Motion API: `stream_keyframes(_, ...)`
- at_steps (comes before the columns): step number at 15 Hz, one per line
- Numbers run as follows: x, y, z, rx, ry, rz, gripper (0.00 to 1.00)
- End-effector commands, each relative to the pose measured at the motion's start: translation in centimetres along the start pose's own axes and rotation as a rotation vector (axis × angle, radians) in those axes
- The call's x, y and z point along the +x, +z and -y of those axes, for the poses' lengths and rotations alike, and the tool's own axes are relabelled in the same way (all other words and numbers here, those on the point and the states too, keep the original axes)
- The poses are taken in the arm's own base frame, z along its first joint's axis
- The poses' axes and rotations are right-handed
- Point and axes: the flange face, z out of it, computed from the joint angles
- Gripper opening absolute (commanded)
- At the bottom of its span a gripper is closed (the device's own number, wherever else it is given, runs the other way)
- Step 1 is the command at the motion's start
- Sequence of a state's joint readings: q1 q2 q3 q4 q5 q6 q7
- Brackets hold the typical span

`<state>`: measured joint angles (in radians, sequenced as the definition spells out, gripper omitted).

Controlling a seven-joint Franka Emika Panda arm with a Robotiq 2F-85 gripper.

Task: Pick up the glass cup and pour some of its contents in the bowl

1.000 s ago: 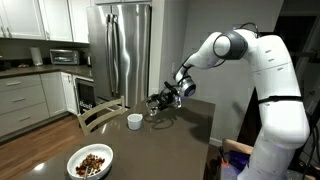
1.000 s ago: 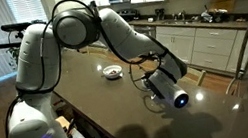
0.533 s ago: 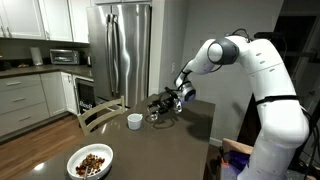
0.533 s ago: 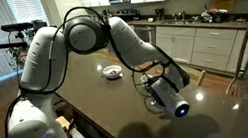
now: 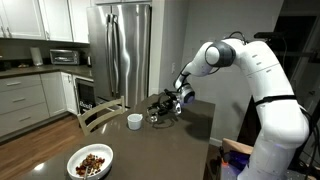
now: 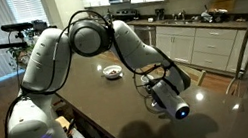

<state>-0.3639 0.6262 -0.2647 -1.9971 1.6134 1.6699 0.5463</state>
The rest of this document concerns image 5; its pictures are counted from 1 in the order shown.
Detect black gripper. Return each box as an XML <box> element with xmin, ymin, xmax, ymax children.
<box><xmin>147</xmin><ymin>98</ymin><xmax>177</xmax><ymax>118</ymax></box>

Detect white ceramic bowl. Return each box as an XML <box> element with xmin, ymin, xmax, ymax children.
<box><xmin>66</xmin><ymin>142</ymin><xmax>115</xmax><ymax>180</ymax></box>

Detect white ceramic mug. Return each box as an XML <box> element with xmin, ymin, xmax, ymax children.
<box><xmin>126</xmin><ymin>113</ymin><xmax>144</xmax><ymax>131</ymax></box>

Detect stainless steel refrigerator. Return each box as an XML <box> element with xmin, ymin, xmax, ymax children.
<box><xmin>86</xmin><ymin>3</ymin><xmax>153</xmax><ymax>108</ymax></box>

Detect black wine cooler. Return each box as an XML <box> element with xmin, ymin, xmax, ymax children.
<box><xmin>73</xmin><ymin>75</ymin><xmax>98</xmax><ymax>116</ymax></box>

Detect trail mix heap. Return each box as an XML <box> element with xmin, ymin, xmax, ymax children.
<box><xmin>75</xmin><ymin>153</ymin><xmax>106</xmax><ymax>177</ymax></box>

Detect light wood board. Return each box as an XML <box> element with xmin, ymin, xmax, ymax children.
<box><xmin>222</xmin><ymin>137</ymin><xmax>254</xmax><ymax>156</ymax></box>

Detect metal spoon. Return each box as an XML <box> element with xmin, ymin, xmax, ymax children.
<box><xmin>82</xmin><ymin>159</ymin><xmax>93</xmax><ymax>180</ymax></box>

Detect silver toaster oven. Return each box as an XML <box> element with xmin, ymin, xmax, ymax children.
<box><xmin>49</xmin><ymin>48</ymin><xmax>81</xmax><ymax>66</ymax></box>

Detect dark kitchen countertop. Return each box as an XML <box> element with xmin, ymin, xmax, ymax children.
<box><xmin>0</xmin><ymin>64</ymin><xmax>94</xmax><ymax>80</ymax></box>

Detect white lower kitchen cabinets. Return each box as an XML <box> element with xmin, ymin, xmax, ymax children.
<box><xmin>0</xmin><ymin>71</ymin><xmax>79</xmax><ymax>138</ymax></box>

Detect white kitchen cabinets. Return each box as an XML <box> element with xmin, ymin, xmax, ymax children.
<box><xmin>0</xmin><ymin>71</ymin><xmax>79</xmax><ymax>138</ymax></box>
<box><xmin>0</xmin><ymin>0</ymin><xmax>92</xmax><ymax>44</ymax></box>

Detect white paper towel roll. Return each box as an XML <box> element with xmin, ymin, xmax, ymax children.
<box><xmin>29</xmin><ymin>46</ymin><xmax>44</xmax><ymax>67</ymax></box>

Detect white upper kitchen cabinets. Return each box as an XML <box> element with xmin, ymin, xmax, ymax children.
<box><xmin>0</xmin><ymin>0</ymin><xmax>92</xmax><ymax>44</ymax></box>

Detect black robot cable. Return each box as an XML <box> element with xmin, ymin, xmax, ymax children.
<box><xmin>151</xmin><ymin>30</ymin><xmax>249</xmax><ymax>130</ymax></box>

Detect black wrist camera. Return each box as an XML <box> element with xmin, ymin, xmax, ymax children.
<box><xmin>163</xmin><ymin>88</ymin><xmax>184</xmax><ymax>116</ymax></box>

